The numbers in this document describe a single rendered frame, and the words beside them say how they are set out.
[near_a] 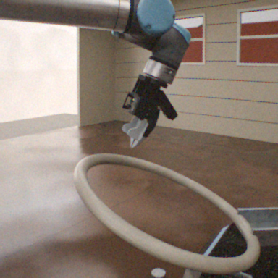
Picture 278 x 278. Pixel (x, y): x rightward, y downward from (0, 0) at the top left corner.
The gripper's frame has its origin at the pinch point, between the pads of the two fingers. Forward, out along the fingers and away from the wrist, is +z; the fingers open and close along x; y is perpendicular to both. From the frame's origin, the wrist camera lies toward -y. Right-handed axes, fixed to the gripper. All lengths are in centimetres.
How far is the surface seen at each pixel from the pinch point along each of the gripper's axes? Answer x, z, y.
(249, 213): 31.4, 2.9, -23.6
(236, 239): 17, 26, -57
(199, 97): -489, -39, -497
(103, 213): 30.8, 5.0, 22.9
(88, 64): -756, -4, -263
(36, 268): -94, 150, -26
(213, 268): 46.1, 5.4, 7.8
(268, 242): 41.9, 5.0, -19.9
